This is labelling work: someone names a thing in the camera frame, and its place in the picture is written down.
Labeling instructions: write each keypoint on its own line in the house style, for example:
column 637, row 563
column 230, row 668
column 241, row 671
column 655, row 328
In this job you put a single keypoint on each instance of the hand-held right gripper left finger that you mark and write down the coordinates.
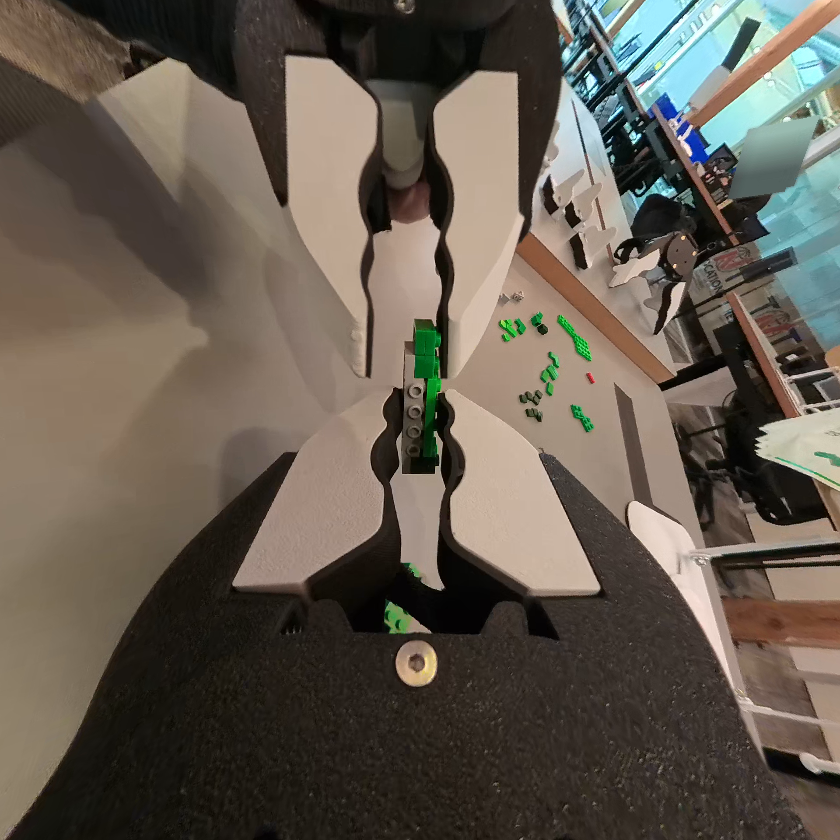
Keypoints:
column 328, row 505

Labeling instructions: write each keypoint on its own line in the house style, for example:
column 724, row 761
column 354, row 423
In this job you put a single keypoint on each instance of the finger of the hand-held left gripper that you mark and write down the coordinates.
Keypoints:
column 492, row 190
column 321, row 184

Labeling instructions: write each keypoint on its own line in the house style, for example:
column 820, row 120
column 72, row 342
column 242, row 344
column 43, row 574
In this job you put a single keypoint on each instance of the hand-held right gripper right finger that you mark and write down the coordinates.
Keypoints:
column 512, row 512

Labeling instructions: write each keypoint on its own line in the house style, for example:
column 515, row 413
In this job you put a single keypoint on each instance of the grey and green toy brick build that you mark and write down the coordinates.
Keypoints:
column 415, row 420

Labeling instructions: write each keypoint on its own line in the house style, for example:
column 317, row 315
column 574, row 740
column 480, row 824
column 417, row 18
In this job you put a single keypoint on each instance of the white desk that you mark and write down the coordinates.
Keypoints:
column 131, row 394

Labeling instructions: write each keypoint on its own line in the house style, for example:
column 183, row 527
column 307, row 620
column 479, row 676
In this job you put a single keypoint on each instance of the person's left hand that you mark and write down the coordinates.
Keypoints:
column 411, row 202

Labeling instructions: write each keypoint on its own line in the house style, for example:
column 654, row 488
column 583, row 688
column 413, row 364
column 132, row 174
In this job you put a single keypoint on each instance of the white wedge plate black edge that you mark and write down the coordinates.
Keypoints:
column 594, row 246
column 561, row 190
column 585, row 202

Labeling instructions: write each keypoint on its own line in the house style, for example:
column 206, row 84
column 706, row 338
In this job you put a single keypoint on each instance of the white table with wooden edge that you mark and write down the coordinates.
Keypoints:
column 564, row 141

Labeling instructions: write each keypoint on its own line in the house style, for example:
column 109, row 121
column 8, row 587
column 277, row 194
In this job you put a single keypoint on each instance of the small grey toy pieces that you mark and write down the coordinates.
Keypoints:
column 512, row 297

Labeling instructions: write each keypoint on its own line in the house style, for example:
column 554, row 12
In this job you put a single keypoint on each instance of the green toy brick plate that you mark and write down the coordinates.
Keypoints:
column 397, row 613

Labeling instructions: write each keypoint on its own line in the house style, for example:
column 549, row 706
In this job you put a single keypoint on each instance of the black metal shelving racks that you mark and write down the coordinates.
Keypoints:
column 623, row 118

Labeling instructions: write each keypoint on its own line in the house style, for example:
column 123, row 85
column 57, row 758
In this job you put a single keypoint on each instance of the scattered green toy bricks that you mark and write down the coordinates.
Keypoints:
column 548, row 374

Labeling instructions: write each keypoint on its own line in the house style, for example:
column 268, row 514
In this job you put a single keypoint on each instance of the white plastic panel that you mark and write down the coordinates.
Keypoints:
column 663, row 544

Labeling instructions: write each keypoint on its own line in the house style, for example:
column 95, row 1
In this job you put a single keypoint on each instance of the black office chair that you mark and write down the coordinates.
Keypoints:
column 656, row 213

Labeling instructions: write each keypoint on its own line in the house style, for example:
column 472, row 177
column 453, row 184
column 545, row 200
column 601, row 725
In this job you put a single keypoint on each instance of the gripper device with brown disc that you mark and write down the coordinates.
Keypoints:
column 676, row 259

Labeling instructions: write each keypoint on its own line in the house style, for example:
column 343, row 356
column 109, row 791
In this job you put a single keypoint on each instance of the black swivel chair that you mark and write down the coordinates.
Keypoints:
column 754, row 459

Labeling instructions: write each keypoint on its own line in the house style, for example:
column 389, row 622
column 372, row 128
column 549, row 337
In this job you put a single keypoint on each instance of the wooden plank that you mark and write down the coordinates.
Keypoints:
column 781, row 622

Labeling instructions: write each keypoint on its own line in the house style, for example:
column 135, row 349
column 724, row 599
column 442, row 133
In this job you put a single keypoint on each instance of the white paper bags green print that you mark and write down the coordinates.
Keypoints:
column 804, row 449

